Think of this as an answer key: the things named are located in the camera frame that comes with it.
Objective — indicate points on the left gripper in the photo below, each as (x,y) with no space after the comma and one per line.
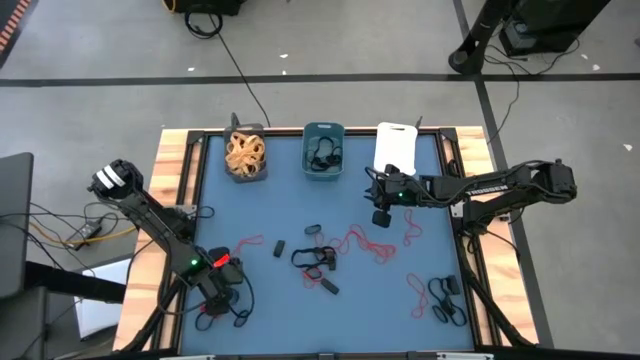
(225,277)

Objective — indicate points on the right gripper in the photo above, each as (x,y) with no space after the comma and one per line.
(397,192)

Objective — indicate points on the small black rubber band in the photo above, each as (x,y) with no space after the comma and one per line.
(306,230)
(307,274)
(235,320)

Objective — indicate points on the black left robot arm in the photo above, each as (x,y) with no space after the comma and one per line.
(150,220)

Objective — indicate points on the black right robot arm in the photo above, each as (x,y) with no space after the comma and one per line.
(490,189)

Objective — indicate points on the short red strip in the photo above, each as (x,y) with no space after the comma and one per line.
(221,261)

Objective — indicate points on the white plastic basket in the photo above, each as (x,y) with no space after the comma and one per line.
(395,145)

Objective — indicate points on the teal plastic basket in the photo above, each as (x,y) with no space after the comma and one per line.
(322,176)

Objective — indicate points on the white box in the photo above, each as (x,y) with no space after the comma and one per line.
(100,315)

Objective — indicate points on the translucent grey basket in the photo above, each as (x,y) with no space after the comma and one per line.
(250,178)

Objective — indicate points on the black power adapter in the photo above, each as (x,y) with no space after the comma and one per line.
(85,231)

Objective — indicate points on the black pole base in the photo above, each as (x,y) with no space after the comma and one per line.
(465,57)

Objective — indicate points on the black flat monitor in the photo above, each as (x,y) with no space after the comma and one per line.
(15,225)

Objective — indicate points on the black equipment box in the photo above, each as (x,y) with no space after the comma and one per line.
(550,25)

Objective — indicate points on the black floor box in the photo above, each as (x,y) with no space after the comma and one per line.
(210,6)

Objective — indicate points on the black orange striped mat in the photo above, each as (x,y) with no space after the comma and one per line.
(10,25)

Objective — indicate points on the black table frame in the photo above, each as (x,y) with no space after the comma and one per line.
(285,132)

